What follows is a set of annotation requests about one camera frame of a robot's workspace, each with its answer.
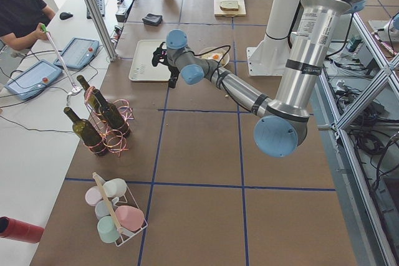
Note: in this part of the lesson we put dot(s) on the cream bear tray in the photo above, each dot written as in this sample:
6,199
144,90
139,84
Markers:
142,69

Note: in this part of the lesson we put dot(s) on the pink cup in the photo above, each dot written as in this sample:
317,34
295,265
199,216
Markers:
130,217

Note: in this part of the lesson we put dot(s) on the lilac cup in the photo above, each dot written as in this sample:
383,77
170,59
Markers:
93,196

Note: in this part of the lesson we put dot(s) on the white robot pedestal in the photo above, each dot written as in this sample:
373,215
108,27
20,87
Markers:
270,56

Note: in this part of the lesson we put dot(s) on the aluminium frame post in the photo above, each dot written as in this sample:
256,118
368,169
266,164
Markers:
101,29

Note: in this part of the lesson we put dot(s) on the black computer mouse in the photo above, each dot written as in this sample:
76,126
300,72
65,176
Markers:
65,15

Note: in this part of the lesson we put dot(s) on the black keyboard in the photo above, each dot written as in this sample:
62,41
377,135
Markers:
101,6

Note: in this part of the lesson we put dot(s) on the long grabber stick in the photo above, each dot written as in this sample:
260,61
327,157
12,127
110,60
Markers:
75,89

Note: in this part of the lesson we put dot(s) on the far teach pendant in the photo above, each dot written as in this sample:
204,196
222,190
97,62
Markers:
79,52

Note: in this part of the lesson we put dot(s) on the copper wire bottle rack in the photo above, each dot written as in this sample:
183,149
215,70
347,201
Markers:
113,139

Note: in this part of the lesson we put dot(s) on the red cylinder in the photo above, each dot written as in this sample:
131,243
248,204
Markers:
21,231

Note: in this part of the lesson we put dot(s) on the grey folded cloth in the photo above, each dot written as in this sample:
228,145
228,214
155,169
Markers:
152,19

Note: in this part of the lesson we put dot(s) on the near teach pendant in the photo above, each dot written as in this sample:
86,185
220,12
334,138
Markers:
34,80

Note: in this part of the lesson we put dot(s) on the mint green cup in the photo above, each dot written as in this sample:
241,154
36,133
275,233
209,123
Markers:
107,230

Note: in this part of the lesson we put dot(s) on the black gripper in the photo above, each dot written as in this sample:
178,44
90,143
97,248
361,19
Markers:
173,73

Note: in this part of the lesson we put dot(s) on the teach pendant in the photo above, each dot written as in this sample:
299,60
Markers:
34,80
79,52

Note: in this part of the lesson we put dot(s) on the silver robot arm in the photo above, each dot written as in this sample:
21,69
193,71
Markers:
283,120

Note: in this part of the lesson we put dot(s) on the grey cup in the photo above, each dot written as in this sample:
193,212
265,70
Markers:
101,210

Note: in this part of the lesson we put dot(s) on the green wine bottle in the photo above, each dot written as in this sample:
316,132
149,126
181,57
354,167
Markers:
85,87
87,133
111,114

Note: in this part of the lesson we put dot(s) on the seated person black shirt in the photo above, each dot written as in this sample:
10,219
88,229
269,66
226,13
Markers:
22,21

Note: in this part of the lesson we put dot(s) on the fried egg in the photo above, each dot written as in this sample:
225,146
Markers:
215,56

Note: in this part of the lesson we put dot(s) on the wooden cutting board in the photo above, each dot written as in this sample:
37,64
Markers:
218,12

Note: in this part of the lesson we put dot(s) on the bread slice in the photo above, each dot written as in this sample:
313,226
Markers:
229,5

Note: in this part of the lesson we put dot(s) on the white plate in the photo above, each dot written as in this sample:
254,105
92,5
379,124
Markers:
203,54

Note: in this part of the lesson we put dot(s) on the white cup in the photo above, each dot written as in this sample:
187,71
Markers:
115,187

